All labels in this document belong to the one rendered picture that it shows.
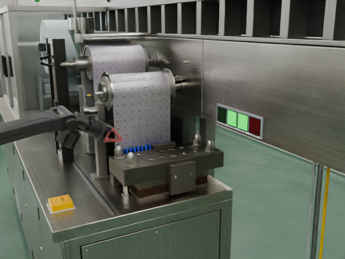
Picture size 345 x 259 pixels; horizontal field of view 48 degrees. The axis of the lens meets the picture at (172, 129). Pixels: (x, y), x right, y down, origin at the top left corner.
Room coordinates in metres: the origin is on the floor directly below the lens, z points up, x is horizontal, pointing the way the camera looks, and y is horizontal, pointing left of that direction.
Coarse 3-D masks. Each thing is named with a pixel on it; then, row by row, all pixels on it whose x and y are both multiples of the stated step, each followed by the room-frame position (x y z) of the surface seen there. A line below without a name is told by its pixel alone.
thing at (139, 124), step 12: (120, 108) 1.41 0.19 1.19; (132, 108) 1.43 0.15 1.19; (144, 108) 1.46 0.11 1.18; (156, 108) 1.48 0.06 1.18; (168, 108) 1.50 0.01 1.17; (120, 120) 1.41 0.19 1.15; (132, 120) 1.43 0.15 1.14; (144, 120) 1.46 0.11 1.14; (156, 120) 1.48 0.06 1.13; (168, 120) 1.50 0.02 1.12; (120, 132) 1.41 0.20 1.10; (132, 132) 1.43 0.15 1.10; (144, 132) 1.46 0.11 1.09; (156, 132) 1.48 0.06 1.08; (168, 132) 1.50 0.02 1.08; (120, 144) 1.41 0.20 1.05; (132, 144) 1.43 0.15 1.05; (144, 144) 1.46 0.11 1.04
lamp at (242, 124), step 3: (240, 114) 1.24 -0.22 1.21; (240, 117) 1.24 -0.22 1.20; (243, 117) 1.23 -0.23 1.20; (246, 117) 1.21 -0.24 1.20; (240, 120) 1.24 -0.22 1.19; (243, 120) 1.22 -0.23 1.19; (246, 120) 1.21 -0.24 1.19; (240, 123) 1.24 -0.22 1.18; (243, 123) 1.22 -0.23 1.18; (246, 123) 1.21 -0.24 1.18; (240, 126) 1.24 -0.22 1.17; (243, 126) 1.22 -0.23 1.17; (246, 126) 1.21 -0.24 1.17; (243, 129) 1.22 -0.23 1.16; (246, 129) 1.21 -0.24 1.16
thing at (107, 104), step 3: (165, 72) 1.56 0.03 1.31; (168, 75) 1.54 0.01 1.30; (102, 78) 1.47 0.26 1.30; (105, 78) 1.44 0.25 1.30; (168, 78) 1.53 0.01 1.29; (102, 81) 1.47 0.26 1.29; (105, 81) 1.44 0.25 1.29; (108, 84) 1.41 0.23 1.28; (171, 84) 1.52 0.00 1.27; (108, 87) 1.41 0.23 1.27; (171, 87) 1.52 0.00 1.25; (108, 90) 1.41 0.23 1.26; (171, 90) 1.52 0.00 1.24; (108, 93) 1.41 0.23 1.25; (171, 93) 1.52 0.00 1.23; (108, 96) 1.41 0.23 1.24; (108, 99) 1.41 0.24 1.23; (105, 102) 1.45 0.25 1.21; (108, 102) 1.42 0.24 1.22; (105, 105) 1.45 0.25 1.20; (108, 105) 1.42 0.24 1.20
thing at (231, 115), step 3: (228, 111) 1.30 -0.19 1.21; (231, 111) 1.29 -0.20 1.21; (228, 114) 1.30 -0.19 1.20; (231, 114) 1.29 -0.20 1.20; (234, 114) 1.27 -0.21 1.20; (228, 117) 1.30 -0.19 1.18; (231, 117) 1.28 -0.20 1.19; (234, 117) 1.27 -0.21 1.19; (228, 120) 1.30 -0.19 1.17; (231, 120) 1.28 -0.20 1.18; (234, 120) 1.27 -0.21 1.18; (228, 123) 1.30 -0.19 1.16; (231, 123) 1.28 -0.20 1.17; (234, 123) 1.27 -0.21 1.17
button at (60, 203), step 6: (48, 198) 1.22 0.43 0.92; (54, 198) 1.22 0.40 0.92; (60, 198) 1.22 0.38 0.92; (66, 198) 1.22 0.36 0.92; (54, 204) 1.17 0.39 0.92; (60, 204) 1.17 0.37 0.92; (66, 204) 1.18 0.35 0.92; (72, 204) 1.19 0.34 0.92; (54, 210) 1.16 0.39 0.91; (60, 210) 1.17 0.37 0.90
